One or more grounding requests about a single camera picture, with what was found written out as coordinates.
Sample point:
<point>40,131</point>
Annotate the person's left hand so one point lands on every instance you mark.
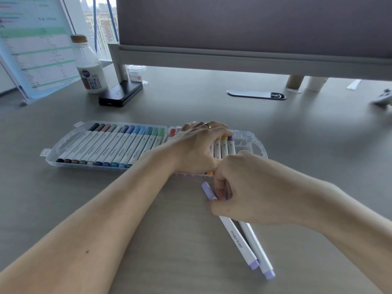
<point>193,150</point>

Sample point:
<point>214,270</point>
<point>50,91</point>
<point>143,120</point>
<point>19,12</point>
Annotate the person's right hand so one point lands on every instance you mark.
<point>263,192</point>

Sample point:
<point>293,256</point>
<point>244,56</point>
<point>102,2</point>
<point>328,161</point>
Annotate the dusty-pink-ended white marker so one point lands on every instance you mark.
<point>172,134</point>

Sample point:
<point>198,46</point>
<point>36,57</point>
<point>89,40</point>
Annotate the mint marker cap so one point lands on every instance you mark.
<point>156,131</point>

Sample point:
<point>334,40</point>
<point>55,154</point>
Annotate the mint-ended white marker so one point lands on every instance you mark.
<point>151,140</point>

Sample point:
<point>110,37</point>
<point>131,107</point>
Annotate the lavender marker cap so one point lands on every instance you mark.
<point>209,191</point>

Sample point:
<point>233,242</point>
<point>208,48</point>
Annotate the clear plastic marker case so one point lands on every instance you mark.
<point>254,146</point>

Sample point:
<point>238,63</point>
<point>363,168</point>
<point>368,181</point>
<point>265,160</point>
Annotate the sky-blue marker cap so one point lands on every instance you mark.
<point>137,129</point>
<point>144,130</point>

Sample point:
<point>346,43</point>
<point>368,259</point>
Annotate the lavender-ended white marker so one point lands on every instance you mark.
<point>239,241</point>

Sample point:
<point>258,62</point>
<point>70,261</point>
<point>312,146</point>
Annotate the periwinkle-ended white marker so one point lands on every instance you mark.
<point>258,251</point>

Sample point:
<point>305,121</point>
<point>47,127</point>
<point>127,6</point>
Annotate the sky-blue-ended white marker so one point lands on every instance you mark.
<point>126,146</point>
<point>133,146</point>

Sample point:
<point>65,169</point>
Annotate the blue marker cap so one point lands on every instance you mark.
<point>131,129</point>

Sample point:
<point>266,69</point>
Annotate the blue-ended white marker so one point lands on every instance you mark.
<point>118,146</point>

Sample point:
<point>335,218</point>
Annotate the navy-ended white marker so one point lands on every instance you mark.
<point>111,146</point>

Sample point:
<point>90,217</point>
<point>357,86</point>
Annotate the tan-ended white marker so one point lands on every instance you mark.
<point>91,144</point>

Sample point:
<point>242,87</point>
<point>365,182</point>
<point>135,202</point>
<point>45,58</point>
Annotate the brown-ended white marker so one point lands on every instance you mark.
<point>84,143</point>

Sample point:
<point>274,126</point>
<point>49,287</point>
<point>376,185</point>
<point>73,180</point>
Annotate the black-ended white marker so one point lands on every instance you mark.
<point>77,143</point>

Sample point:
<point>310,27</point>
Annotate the person's left forearm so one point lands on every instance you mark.
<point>76,241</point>

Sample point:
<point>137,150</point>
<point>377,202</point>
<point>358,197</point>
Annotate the person's right forearm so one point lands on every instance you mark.
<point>352,223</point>

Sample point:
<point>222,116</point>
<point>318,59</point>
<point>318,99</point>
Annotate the black rectangular power bank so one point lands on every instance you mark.
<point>121,94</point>

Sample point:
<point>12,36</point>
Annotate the small clear jar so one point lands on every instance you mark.
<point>137,74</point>

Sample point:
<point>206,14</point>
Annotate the grey desk shelf riser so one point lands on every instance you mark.
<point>245,61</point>

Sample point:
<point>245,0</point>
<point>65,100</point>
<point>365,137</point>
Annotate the small white sachet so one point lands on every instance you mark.
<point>294,90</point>

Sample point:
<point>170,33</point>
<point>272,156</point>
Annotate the brown paper cup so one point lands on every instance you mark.
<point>294,82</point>

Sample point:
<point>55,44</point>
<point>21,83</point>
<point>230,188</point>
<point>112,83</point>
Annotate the white paper cup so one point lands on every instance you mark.
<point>316,84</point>

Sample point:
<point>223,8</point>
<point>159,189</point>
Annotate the white milk bottle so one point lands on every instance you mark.
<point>90,73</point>

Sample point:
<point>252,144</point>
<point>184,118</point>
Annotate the grey desk divider shelf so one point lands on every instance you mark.
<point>254,24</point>

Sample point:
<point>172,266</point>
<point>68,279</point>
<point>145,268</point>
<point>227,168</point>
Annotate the white paper slip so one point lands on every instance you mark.
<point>354,85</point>

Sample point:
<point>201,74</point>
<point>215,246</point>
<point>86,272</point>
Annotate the white and yellow controller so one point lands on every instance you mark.
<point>382,97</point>

